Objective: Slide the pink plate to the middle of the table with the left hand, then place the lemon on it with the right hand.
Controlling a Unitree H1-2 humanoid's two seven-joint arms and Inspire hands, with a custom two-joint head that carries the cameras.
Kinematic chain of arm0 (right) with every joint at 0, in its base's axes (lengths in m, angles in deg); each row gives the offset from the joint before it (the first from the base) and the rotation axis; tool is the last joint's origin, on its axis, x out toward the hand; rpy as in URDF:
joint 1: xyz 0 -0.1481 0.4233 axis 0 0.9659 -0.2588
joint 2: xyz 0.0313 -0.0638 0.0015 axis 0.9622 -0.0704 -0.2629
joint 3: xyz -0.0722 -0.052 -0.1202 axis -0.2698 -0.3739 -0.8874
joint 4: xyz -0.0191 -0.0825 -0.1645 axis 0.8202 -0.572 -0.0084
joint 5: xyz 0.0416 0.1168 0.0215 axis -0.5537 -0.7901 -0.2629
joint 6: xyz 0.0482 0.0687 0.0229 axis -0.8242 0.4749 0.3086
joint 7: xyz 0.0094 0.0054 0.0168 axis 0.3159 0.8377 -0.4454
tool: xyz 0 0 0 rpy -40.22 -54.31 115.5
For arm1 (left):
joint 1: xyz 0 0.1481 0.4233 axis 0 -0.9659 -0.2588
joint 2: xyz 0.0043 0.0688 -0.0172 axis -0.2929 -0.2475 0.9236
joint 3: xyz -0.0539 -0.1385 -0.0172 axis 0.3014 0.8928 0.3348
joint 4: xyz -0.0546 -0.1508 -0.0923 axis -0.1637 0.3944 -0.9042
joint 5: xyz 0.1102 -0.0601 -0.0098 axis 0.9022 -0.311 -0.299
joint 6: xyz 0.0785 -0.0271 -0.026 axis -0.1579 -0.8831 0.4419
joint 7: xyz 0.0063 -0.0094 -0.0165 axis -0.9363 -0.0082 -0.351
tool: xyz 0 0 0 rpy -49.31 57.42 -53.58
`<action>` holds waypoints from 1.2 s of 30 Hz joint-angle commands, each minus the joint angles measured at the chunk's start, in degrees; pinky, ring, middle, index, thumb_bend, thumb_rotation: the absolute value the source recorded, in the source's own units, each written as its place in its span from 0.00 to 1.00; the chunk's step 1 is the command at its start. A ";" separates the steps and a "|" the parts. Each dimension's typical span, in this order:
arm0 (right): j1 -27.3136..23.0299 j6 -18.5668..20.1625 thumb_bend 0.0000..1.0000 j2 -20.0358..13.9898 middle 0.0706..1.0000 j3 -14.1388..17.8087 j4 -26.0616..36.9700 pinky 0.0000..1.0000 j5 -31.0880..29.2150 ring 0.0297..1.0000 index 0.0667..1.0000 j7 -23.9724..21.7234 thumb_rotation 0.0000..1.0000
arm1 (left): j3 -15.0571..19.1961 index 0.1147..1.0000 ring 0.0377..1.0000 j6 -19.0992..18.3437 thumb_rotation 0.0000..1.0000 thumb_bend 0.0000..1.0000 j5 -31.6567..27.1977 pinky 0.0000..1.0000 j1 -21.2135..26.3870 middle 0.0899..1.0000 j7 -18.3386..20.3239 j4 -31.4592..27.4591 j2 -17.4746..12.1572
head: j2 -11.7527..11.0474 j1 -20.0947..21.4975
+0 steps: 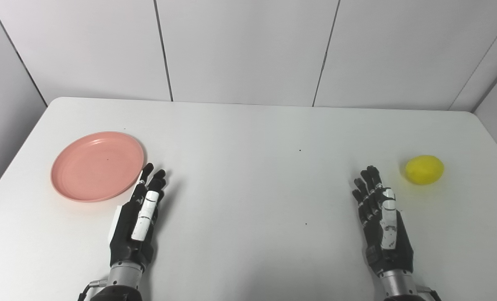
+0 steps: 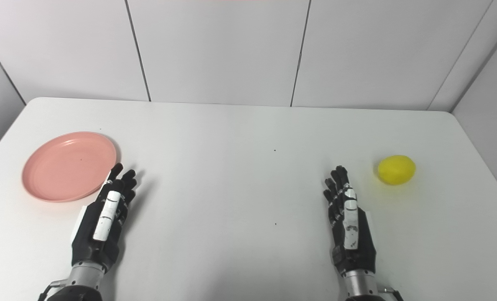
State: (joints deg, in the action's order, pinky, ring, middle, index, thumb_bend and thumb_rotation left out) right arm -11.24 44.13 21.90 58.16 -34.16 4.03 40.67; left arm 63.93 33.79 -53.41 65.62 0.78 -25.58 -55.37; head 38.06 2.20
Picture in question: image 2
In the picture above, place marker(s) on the yellow lemon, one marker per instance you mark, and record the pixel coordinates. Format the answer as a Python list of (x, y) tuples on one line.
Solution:
[(396, 169)]

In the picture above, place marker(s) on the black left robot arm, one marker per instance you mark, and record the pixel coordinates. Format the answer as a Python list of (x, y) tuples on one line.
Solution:
[(83, 280)]

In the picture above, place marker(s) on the pink round plate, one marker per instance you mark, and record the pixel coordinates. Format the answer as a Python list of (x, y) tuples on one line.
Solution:
[(68, 167)]

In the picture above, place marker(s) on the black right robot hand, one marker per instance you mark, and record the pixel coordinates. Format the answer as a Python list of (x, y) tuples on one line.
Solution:
[(351, 234)]

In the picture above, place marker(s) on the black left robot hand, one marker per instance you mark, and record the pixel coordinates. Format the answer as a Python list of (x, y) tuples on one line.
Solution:
[(106, 217)]

